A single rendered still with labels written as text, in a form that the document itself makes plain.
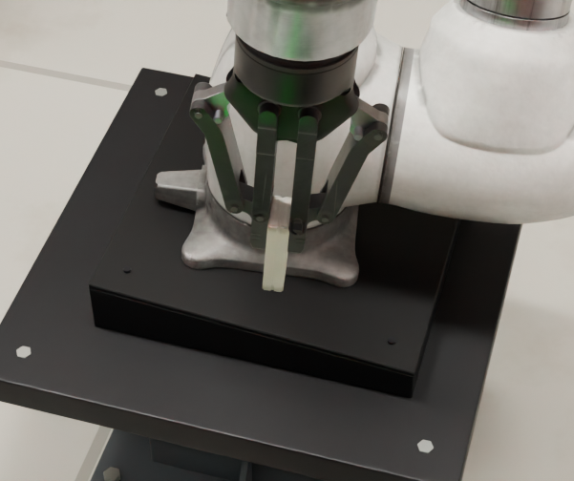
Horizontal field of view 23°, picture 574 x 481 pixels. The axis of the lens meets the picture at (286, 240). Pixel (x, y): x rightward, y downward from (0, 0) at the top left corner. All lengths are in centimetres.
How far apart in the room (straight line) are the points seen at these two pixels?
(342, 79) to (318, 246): 59
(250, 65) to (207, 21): 147
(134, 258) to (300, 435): 25
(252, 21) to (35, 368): 71
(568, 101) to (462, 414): 33
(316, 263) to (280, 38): 64
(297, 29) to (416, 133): 52
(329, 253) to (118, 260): 22
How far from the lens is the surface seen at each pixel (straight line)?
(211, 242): 142
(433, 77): 129
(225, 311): 139
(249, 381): 140
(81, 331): 146
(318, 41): 79
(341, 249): 143
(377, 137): 88
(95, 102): 216
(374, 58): 130
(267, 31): 79
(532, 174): 130
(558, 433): 176
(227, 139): 90
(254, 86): 84
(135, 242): 145
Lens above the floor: 142
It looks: 47 degrees down
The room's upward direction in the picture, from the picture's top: straight up
